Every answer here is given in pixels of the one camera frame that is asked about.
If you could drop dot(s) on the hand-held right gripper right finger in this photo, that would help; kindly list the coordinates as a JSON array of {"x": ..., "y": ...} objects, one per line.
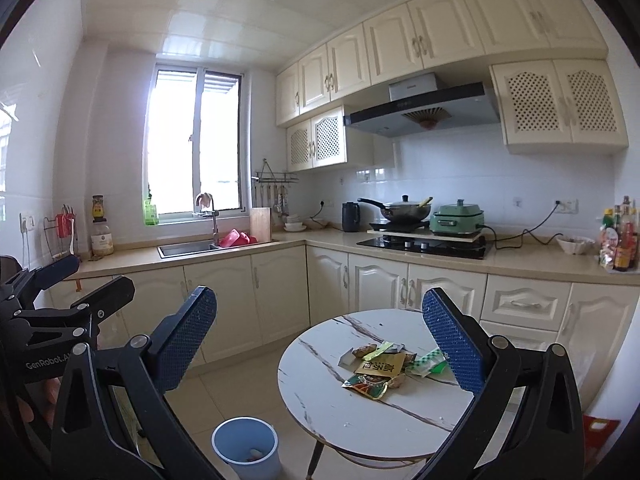
[{"x": 452, "y": 342}]

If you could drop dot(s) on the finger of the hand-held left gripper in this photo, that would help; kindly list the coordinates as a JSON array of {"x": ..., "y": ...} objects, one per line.
[
  {"x": 55, "y": 269},
  {"x": 112, "y": 295}
]

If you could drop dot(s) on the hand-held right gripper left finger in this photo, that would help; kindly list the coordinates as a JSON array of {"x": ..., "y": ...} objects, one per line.
[{"x": 187, "y": 340}]

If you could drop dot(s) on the tan ginger piece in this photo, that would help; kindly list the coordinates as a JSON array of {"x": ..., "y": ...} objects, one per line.
[
  {"x": 365, "y": 350},
  {"x": 397, "y": 382}
]

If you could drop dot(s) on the blue plastic bin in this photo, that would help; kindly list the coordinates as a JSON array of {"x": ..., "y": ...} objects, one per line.
[{"x": 240, "y": 435}]

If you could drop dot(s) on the person's left hand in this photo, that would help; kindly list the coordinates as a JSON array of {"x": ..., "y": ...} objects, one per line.
[{"x": 52, "y": 391}]

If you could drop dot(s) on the green white striped wrapper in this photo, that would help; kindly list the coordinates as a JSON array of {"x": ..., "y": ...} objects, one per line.
[{"x": 425, "y": 362}]

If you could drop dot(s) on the small brown scrap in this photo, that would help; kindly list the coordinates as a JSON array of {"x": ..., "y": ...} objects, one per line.
[{"x": 411, "y": 358}]

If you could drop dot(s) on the large labelled glass jar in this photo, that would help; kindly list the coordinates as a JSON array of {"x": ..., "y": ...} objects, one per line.
[{"x": 102, "y": 242}]

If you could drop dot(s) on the yellow green sachet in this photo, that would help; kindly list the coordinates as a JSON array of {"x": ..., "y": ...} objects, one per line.
[{"x": 386, "y": 347}]

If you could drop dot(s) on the gold foil packet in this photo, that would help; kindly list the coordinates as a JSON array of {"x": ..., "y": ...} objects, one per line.
[{"x": 382, "y": 365}]

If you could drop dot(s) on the small sauce bottle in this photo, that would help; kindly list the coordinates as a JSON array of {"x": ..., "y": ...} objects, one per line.
[{"x": 98, "y": 208}]

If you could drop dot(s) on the steel kitchen sink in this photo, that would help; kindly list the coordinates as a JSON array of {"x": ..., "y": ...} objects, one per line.
[{"x": 187, "y": 248}]

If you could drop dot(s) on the green plastic bottle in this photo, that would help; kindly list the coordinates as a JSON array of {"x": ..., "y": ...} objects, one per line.
[{"x": 151, "y": 215}]

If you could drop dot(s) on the colourful snack packet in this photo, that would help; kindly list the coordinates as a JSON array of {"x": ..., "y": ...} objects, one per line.
[{"x": 367, "y": 387}]

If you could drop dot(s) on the black glass gas stove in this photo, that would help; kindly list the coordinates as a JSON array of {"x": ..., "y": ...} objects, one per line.
[{"x": 425, "y": 249}]

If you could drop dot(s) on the cream base cabinets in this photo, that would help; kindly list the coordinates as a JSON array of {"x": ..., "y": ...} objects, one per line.
[{"x": 280, "y": 295}]

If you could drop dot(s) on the white paper piece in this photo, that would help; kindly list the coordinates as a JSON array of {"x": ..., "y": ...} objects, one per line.
[{"x": 347, "y": 357}]

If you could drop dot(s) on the long wooden board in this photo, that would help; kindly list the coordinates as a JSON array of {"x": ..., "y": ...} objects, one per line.
[{"x": 425, "y": 236}]

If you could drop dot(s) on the red plastic basin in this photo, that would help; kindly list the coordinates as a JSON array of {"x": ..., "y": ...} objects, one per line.
[{"x": 232, "y": 239}]

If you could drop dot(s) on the steel faucet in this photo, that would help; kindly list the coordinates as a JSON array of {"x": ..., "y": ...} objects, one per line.
[{"x": 215, "y": 230}]

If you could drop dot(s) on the green electric cooking pot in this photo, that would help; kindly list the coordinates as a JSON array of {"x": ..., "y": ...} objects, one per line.
[{"x": 457, "y": 220}]

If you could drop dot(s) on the black induction cooker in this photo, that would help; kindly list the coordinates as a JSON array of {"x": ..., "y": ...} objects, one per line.
[{"x": 400, "y": 226}]

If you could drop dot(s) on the wooden cutting board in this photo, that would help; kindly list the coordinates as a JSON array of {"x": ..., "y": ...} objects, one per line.
[{"x": 261, "y": 225}]

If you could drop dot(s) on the round marble table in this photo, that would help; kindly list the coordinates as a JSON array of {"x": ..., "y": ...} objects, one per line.
[{"x": 320, "y": 385}]

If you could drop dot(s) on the black wok with lid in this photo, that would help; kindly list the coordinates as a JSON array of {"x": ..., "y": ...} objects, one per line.
[{"x": 405, "y": 211}]

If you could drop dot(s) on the white ceramic bowl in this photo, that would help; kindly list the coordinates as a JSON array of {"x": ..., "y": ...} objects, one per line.
[{"x": 575, "y": 246}]

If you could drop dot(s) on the sliding kitchen window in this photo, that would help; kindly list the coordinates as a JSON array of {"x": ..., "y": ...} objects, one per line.
[{"x": 172, "y": 150}]

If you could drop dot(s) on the stack of white dishes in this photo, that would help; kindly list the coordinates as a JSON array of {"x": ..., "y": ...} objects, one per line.
[{"x": 295, "y": 225}]

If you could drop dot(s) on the black electric kettle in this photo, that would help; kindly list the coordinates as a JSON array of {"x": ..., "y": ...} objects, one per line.
[{"x": 351, "y": 217}]

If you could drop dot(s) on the red cardboard box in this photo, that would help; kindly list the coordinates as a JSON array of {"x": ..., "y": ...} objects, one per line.
[{"x": 600, "y": 435}]

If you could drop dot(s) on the hanging utensil rack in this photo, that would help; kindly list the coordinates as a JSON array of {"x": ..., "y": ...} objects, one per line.
[{"x": 275, "y": 177}]

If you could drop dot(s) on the group of condiment bottles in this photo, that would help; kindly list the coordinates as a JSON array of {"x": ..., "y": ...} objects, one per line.
[{"x": 622, "y": 245}]

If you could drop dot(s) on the black range hood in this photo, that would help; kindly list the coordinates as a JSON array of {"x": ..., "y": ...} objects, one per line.
[{"x": 425, "y": 110}]

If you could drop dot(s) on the small cream lattice cabinet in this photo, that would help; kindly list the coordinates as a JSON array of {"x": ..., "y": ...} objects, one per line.
[{"x": 327, "y": 140}]

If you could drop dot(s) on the wide cream lattice cabinet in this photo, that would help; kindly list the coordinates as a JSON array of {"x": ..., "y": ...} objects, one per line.
[{"x": 530, "y": 105}]

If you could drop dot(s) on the white double wall outlet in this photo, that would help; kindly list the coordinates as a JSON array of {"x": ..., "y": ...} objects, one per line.
[{"x": 567, "y": 206}]

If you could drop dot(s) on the cream upper wall cabinets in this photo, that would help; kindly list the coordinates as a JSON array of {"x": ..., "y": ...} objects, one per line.
[{"x": 390, "y": 45}]

